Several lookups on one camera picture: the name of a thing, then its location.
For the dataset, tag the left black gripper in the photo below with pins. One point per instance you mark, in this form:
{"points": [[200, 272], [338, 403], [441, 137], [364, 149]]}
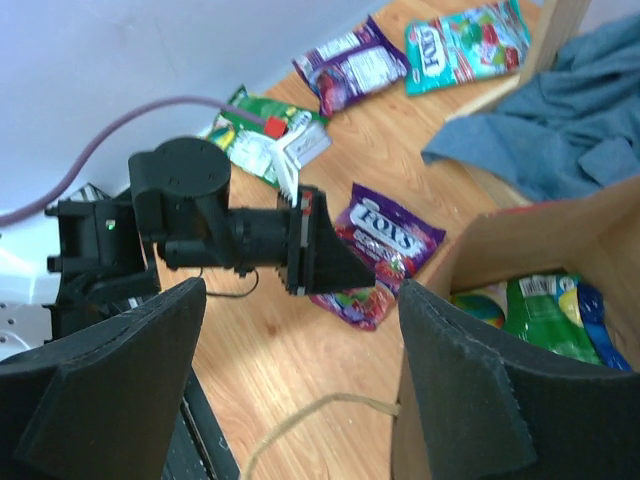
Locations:
{"points": [[335, 267]]}

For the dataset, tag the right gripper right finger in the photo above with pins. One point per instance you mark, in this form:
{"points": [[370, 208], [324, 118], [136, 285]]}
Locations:
{"points": [[479, 403]]}

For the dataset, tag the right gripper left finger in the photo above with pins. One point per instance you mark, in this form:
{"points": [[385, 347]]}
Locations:
{"points": [[102, 403]]}

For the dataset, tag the purple Fox's berries bag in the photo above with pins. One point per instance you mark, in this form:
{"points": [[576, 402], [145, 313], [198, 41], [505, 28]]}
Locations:
{"points": [[392, 241]]}

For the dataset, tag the green yellow Fox's bag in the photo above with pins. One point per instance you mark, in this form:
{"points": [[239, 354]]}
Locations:
{"points": [[543, 311]]}

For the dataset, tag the blue snack packet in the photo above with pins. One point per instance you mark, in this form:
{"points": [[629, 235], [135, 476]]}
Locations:
{"points": [[592, 310]]}

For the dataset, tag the green snack packet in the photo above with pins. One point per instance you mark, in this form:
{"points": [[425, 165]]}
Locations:
{"points": [[245, 142]]}

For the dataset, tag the brown red paper bag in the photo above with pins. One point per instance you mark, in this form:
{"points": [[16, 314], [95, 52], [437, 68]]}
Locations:
{"points": [[596, 237]]}

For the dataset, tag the green Fox's candy bag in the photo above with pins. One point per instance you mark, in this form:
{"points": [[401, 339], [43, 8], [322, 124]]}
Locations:
{"points": [[479, 43]]}

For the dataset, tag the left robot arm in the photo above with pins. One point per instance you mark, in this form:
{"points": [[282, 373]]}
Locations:
{"points": [[78, 258]]}

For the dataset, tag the blue crumpled cloth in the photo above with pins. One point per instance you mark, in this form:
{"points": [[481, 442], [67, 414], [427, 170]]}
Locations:
{"points": [[567, 133]]}

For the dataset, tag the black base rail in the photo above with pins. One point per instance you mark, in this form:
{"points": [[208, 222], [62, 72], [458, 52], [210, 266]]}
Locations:
{"points": [[198, 447]]}

